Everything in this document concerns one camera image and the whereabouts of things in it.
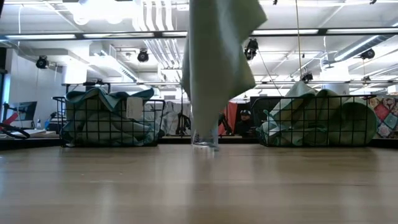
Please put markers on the green microfiber towel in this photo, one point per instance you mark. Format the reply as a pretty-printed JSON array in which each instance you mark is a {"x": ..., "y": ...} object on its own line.
[
  {"x": 297, "y": 90},
  {"x": 214, "y": 62},
  {"x": 273, "y": 127},
  {"x": 357, "y": 116}
]

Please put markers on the black tripod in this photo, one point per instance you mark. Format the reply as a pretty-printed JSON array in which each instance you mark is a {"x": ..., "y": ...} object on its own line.
[{"x": 183, "y": 121}]

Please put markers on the white plastic sheet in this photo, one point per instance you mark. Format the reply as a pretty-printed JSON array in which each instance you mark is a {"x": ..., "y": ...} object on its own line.
[{"x": 169, "y": 113}]

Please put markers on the clear spray bottle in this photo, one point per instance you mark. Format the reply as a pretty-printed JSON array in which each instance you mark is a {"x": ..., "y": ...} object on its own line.
[{"x": 205, "y": 142}]

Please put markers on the red fabric panel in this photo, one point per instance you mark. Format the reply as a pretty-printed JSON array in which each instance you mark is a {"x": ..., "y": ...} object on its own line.
[{"x": 230, "y": 116}]

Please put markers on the person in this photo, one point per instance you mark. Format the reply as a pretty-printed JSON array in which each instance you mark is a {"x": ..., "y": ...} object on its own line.
[{"x": 245, "y": 123}]

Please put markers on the black ceiling spotlight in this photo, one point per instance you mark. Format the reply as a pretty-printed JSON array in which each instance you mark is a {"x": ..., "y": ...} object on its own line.
[
  {"x": 251, "y": 48},
  {"x": 42, "y": 62},
  {"x": 307, "y": 77},
  {"x": 143, "y": 56},
  {"x": 367, "y": 53}
]

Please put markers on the black computer monitor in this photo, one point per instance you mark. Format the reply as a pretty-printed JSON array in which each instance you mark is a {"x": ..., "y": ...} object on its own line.
[{"x": 25, "y": 110}]

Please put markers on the colourful patchwork quilt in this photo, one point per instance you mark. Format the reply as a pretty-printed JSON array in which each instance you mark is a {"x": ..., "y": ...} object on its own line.
[{"x": 385, "y": 116}]

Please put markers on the black curved tube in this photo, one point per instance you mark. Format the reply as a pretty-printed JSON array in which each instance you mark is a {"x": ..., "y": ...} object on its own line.
[{"x": 14, "y": 134}]

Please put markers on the black aluminium table frame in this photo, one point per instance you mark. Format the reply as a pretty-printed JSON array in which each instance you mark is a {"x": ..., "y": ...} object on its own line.
[{"x": 233, "y": 141}]

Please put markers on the silver ventilation duct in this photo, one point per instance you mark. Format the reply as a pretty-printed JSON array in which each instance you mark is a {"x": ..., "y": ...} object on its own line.
[{"x": 357, "y": 49}]

